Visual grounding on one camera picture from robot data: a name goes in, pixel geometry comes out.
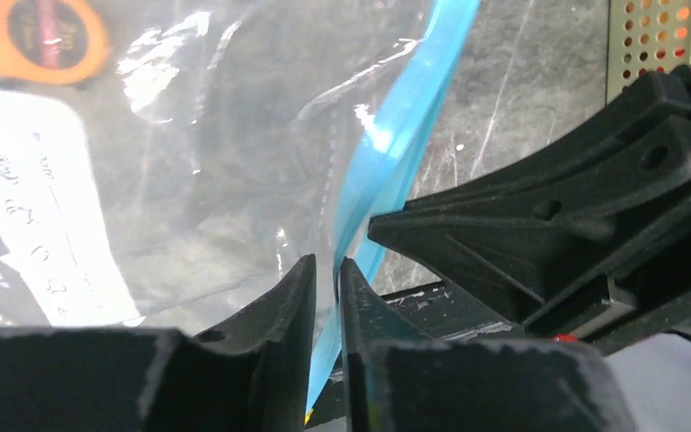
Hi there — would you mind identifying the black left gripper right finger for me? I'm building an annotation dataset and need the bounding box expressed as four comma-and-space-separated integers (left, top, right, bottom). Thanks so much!
338, 258, 637, 431

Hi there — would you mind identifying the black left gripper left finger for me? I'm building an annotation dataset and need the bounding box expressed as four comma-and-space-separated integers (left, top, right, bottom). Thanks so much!
0, 255, 317, 431

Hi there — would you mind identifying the clear zip top bag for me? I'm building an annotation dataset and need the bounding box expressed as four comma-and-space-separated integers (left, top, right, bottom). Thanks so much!
0, 1, 480, 410

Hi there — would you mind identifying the pale green perforated basket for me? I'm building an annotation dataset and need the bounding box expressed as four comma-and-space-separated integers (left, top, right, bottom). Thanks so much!
606, 0, 691, 103

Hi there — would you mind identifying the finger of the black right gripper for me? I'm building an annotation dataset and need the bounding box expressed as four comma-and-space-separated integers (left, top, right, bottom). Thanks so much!
368, 65, 691, 343

